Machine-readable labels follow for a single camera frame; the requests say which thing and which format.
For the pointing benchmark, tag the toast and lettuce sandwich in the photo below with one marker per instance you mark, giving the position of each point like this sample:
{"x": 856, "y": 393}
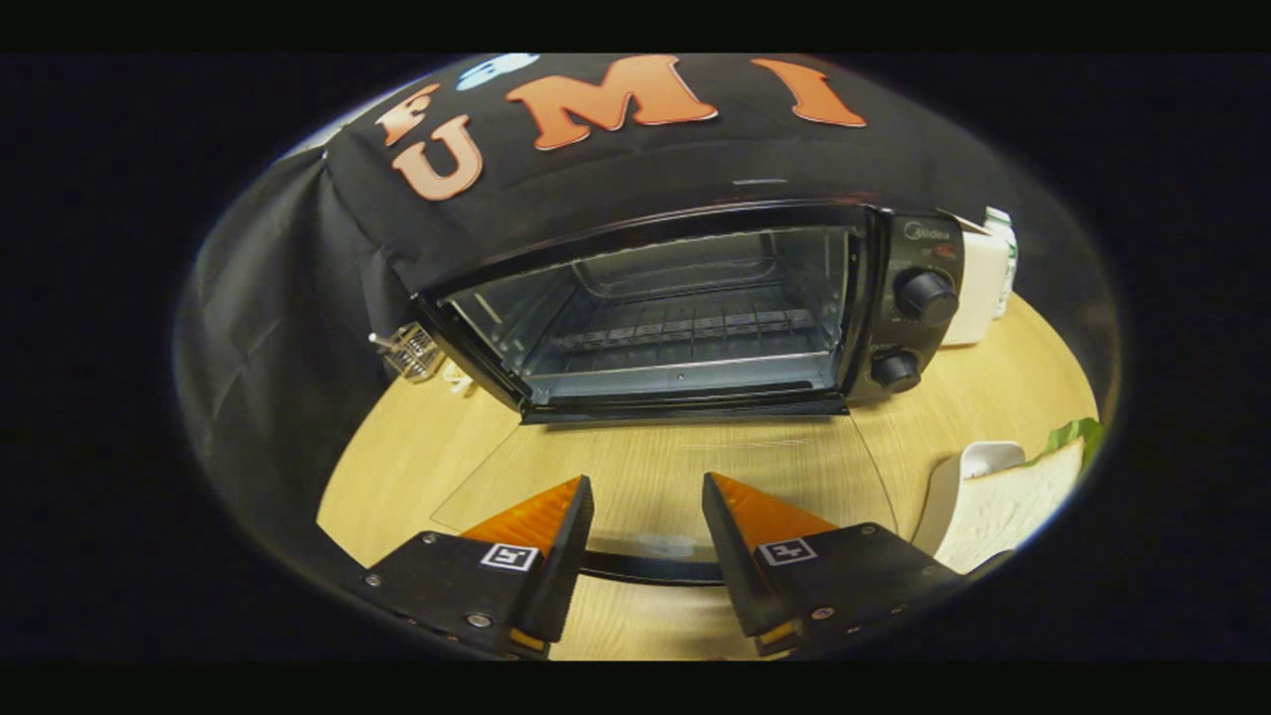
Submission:
{"x": 1003, "y": 506}

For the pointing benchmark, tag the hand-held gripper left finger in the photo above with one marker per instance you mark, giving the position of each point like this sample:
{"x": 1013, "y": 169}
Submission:
{"x": 566, "y": 556}

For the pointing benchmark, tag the white bottle green label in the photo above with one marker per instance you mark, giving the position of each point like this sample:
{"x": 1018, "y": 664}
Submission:
{"x": 1005, "y": 238}

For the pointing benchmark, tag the white pop-up toaster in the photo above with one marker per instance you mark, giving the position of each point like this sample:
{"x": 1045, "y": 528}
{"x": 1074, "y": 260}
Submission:
{"x": 975, "y": 288}

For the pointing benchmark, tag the black toaster oven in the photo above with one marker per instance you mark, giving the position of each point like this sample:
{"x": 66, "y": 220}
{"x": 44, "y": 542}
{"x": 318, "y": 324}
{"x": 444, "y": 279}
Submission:
{"x": 925, "y": 296}

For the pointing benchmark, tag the white plastic tray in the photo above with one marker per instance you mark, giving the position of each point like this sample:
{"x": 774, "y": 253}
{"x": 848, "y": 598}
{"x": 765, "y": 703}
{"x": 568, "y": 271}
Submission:
{"x": 978, "y": 459}

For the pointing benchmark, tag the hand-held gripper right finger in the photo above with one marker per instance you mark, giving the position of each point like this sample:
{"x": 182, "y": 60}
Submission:
{"x": 730, "y": 556}

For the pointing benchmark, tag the small white packet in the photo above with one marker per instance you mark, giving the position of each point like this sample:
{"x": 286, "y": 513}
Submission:
{"x": 459, "y": 377}

